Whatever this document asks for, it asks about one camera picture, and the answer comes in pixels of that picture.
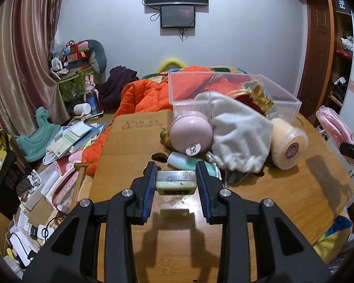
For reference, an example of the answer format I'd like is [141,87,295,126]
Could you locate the beige jar with lid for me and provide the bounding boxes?
[270,118,309,170]

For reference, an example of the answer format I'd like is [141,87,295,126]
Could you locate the red gold gift pouch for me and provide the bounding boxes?
[227,84,274,116]

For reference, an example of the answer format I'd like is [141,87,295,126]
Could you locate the white drawstring cloth pouch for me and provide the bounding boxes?
[195,91,273,173]

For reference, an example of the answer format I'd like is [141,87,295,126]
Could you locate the mint green tube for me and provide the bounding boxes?
[167,151,222,179]

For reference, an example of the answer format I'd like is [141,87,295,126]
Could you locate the pink round desktop vacuum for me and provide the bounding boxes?
[169,111,214,157]

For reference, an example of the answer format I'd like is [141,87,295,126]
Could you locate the clear plastic storage bin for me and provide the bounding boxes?
[168,71,302,123]

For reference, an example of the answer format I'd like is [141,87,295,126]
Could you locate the colourful patchwork blanket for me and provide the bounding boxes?
[313,213,353,264]

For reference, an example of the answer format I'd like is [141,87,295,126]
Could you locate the brown wooden door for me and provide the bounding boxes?
[298,0,334,119]

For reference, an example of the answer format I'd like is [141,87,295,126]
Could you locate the teal rocking horse toy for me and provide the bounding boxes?
[16,107,61,163]

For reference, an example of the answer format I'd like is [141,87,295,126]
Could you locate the stack of papers and books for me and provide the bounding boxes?
[43,121,106,166]

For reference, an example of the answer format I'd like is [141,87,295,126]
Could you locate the wooden shelf unit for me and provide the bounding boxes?
[328,0,354,112]

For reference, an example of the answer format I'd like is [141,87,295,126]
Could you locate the pink bunny doll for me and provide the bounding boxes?
[84,74,99,102]

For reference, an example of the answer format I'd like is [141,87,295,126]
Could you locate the green storage box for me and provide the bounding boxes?
[57,67,100,102]

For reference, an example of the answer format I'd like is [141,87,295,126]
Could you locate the dark purple garment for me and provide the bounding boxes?
[96,66,139,111]

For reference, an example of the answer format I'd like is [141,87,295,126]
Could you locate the pink striped curtain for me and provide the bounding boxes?
[0,0,69,135]

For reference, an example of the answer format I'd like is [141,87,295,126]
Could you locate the orange down jacket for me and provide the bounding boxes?
[81,66,225,176]

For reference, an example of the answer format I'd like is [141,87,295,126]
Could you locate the grey plush elephant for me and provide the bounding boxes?
[78,40,107,74]

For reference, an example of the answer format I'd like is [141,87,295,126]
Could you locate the yellow curved cushion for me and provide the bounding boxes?
[156,58,185,73]

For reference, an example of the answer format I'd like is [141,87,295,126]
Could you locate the small wall monitor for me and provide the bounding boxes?
[160,5,196,28]

